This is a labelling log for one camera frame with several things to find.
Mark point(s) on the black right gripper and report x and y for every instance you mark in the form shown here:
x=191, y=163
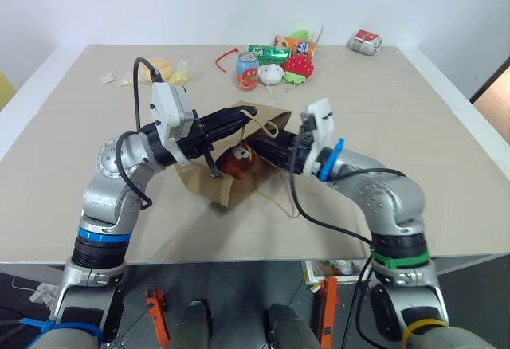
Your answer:
x=303, y=150

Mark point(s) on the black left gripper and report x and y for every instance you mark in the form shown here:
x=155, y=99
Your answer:
x=193, y=139

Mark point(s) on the brown plush toy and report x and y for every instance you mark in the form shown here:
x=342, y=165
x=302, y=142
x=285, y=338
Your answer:
x=235, y=165

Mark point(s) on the brown paper bag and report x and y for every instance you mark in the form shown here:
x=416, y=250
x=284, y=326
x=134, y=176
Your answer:
x=207, y=185

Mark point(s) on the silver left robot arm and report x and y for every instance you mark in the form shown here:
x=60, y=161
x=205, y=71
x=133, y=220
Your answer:
x=107, y=197

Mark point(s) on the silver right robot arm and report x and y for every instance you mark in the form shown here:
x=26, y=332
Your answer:
x=382, y=197

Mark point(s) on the white round plush toy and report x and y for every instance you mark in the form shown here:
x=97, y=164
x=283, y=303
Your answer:
x=271, y=74

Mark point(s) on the yellow plastic snack bag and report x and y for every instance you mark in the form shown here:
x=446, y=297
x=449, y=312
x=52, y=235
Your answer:
x=182, y=75

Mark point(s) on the red strawberry plush toy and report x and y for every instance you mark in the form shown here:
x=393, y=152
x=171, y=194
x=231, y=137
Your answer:
x=299, y=68

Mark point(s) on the blue and orange drink can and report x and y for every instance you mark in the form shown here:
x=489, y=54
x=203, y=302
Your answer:
x=247, y=72

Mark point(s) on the red plastic strip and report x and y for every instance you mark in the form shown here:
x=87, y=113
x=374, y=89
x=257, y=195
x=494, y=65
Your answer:
x=223, y=60

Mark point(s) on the green snack packet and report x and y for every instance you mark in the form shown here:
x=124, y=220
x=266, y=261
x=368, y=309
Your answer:
x=271, y=52

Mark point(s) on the round bread bun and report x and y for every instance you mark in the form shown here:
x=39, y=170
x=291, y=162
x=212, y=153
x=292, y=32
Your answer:
x=161, y=68

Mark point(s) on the orange snack packet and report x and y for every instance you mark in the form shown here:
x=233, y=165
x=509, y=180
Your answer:
x=282, y=40
x=304, y=48

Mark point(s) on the pale yellow flat packet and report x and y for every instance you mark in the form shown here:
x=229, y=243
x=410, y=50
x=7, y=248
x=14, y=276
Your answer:
x=131, y=81

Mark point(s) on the small white wrapper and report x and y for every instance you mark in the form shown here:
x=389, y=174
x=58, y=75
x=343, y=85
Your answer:
x=107, y=78

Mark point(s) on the white box under table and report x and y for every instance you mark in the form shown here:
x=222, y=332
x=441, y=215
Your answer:
x=338, y=269

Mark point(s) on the silver packet with red label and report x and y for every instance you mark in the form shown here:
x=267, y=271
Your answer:
x=364, y=42

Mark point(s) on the orange clamp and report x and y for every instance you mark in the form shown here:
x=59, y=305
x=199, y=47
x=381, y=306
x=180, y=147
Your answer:
x=329, y=309
x=156, y=317

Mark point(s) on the dark rounded shape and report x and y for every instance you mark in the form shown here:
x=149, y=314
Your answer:
x=291, y=327

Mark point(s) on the brown wooden door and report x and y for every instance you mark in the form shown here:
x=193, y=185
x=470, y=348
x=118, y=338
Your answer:
x=494, y=106

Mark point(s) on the white item on floor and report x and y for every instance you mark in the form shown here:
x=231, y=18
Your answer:
x=44, y=294

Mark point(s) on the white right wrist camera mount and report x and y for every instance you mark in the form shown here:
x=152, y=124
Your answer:
x=322, y=122

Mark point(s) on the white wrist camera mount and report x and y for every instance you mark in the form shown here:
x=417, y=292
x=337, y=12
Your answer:
x=169, y=106
x=322, y=122

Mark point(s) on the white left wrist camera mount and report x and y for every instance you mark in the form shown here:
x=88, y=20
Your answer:
x=169, y=106

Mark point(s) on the yellow object at wall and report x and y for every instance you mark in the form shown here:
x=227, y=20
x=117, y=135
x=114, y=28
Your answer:
x=6, y=90

